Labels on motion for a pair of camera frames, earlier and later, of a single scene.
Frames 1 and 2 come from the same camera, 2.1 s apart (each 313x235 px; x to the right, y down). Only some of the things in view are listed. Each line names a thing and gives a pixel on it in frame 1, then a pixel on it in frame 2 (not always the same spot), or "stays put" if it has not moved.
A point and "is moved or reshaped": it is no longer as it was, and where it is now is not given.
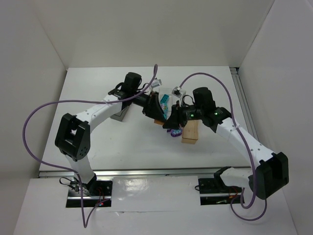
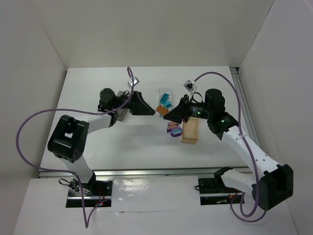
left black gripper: x=151 y=105 to x=134 y=103
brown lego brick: x=159 y=122 is moved or reshaped
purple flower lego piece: x=175 y=132 stays put
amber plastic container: x=190 y=132 stays put
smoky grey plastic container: x=120 y=115 stays put
